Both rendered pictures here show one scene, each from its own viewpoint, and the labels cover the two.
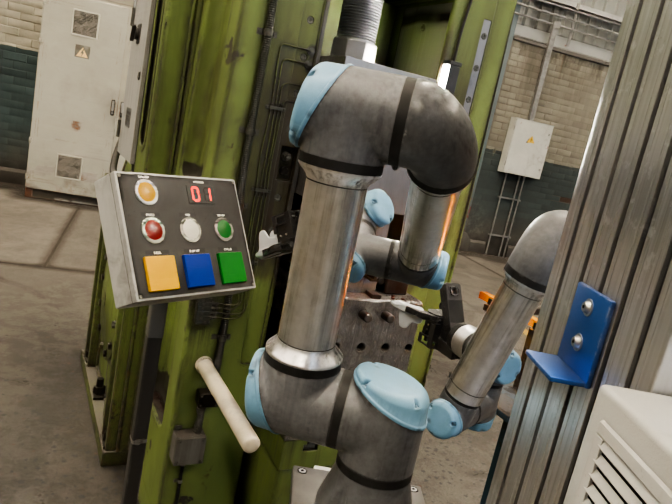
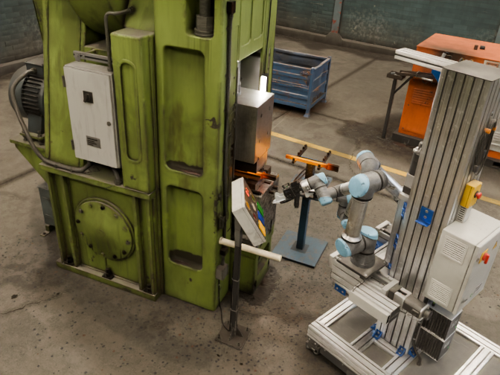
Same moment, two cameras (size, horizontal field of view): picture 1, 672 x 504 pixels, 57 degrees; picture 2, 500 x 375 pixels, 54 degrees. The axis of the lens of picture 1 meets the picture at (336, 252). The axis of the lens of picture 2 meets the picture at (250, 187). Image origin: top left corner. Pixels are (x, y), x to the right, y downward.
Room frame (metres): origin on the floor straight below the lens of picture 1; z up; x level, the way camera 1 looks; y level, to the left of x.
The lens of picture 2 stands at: (-0.52, 1.95, 2.68)
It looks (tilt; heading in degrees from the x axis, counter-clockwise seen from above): 30 degrees down; 320
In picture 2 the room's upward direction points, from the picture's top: 4 degrees clockwise
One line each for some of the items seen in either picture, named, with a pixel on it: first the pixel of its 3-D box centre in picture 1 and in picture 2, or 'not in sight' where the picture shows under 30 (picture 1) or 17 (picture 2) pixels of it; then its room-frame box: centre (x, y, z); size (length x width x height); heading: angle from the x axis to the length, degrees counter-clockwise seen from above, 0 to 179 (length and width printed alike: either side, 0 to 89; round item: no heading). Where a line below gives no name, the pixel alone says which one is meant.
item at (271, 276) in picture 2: not in sight; (258, 285); (1.71, -0.07, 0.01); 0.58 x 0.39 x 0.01; 119
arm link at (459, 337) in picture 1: (469, 343); not in sight; (1.30, -0.33, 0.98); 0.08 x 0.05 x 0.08; 119
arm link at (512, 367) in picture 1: (491, 359); (345, 198); (1.23, -0.37, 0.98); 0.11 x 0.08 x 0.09; 29
